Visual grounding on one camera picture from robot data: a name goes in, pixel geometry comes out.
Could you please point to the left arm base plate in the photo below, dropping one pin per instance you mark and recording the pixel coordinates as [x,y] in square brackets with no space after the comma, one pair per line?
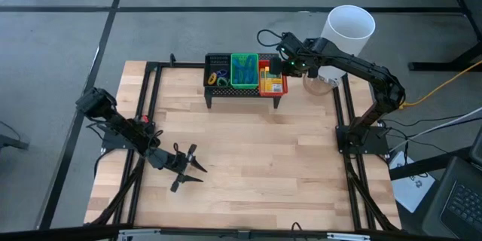
[109,143]

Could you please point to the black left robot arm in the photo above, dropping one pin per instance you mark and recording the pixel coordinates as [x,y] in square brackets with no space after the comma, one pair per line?
[120,130]

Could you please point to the white flat box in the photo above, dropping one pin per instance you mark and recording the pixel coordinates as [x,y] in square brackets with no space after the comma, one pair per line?
[410,188]

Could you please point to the black laptop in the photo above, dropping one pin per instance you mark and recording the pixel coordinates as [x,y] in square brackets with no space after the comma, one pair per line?
[463,203]

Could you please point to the green plastic basket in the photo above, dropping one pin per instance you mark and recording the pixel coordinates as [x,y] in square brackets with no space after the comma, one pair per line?
[232,71]

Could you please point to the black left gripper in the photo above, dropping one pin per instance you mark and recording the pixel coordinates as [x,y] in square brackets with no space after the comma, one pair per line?
[169,160]

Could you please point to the black aluminium table frame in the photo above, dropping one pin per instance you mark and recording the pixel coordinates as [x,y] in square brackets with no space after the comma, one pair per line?
[348,180]

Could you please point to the white shade table lamp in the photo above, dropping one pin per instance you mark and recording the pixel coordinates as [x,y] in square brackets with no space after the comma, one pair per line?
[350,26]

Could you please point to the black desk frame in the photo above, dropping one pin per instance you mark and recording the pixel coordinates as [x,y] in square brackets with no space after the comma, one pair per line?
[463,58]

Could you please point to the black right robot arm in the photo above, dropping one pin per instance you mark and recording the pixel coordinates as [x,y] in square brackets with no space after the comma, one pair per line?
[361,66]

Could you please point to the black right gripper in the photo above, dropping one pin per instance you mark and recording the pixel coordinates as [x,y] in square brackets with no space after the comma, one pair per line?
[299,62]

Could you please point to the black mesh shelf riser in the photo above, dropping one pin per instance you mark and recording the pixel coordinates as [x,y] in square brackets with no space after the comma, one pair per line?
[241,92]

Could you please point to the black plastic basket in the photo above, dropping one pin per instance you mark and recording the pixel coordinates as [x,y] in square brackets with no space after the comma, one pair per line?
[218,62]

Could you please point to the orange coil wristband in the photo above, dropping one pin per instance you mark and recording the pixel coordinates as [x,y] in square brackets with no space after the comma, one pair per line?
[209,79]

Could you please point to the yellow green crayon box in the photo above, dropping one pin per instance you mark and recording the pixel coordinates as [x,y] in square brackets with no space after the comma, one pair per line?
[273,83]

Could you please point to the green coil wristband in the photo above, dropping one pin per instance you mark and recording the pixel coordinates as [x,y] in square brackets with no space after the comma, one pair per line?
[218,82]

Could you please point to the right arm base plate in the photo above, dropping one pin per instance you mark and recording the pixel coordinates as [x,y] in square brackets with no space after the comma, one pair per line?
[373,145]

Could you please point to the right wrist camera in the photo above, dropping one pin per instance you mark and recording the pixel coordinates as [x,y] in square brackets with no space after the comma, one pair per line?
[290,41]

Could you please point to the red plastic basket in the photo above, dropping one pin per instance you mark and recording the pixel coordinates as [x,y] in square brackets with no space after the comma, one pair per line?
[273,94]

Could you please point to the red connector on base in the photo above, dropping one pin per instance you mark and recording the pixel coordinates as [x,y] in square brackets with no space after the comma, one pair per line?
[145,119]

